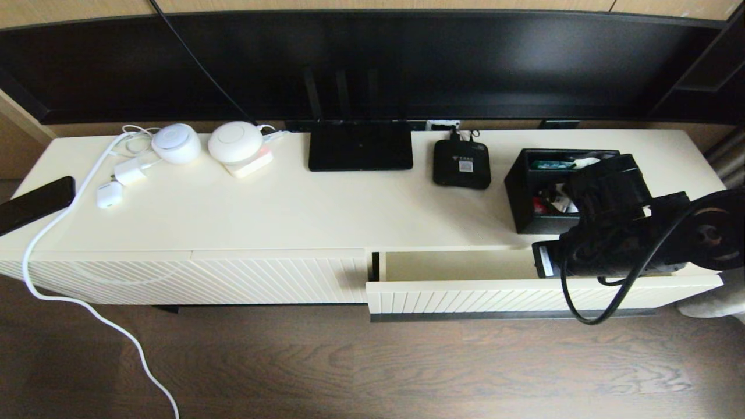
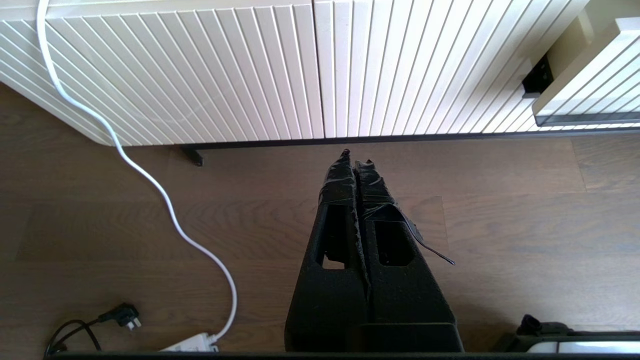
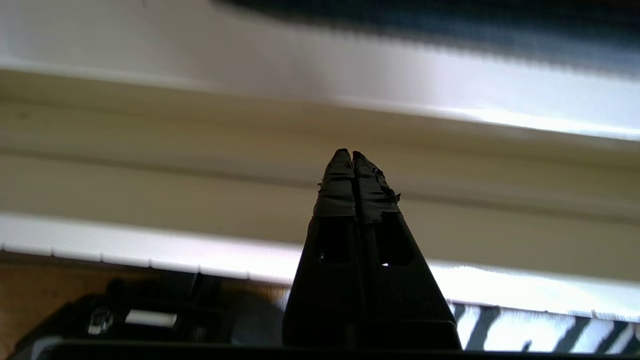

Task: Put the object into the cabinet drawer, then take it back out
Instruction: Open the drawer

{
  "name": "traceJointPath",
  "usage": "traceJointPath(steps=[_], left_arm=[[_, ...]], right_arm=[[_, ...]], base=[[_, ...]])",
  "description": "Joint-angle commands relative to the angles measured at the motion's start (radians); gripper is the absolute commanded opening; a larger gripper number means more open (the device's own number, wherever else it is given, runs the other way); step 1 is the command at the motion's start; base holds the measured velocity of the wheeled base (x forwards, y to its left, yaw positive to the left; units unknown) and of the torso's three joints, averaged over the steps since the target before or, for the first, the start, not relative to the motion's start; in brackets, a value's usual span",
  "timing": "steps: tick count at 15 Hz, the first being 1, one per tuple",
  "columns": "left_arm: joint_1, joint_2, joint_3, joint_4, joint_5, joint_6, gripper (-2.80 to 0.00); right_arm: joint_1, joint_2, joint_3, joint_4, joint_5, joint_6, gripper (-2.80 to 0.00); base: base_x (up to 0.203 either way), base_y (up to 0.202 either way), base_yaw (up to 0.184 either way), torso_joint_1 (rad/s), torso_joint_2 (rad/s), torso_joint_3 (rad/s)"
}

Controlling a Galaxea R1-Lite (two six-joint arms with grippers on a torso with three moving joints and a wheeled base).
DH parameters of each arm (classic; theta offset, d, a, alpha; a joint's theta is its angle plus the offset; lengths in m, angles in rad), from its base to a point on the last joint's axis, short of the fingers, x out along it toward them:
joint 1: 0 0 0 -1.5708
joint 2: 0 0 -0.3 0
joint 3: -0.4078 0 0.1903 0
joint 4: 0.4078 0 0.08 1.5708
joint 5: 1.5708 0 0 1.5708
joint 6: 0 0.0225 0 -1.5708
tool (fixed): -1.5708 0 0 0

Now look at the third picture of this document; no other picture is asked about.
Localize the cream ribbed drawer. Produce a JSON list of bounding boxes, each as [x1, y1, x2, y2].
[[0, 70, 640, 353]]

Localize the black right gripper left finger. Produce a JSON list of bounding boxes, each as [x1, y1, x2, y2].
[[281, 149, 368, 347]]

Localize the grey black robot base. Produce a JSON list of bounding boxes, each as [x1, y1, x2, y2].
[[9, 272, 294, 347]]

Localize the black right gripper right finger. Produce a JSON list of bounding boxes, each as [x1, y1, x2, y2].
[[348, 151, 461, 350]]

